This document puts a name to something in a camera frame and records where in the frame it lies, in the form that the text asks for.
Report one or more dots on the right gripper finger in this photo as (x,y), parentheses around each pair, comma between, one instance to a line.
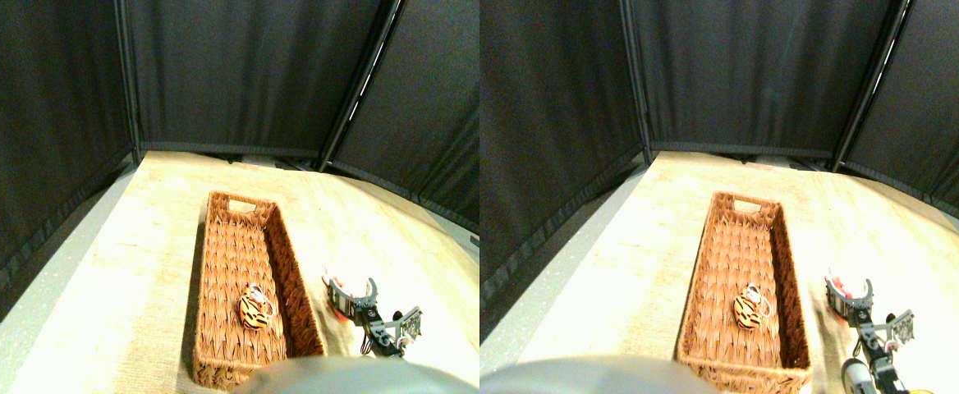
(844,300)
(868,291)
(346,299)
(373,290)

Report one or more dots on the tiger striped plush toy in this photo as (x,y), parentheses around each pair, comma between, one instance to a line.
(749,312)
(255,312)

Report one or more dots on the brown wicker basket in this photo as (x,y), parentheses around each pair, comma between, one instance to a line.
(726,279)
(229,279)

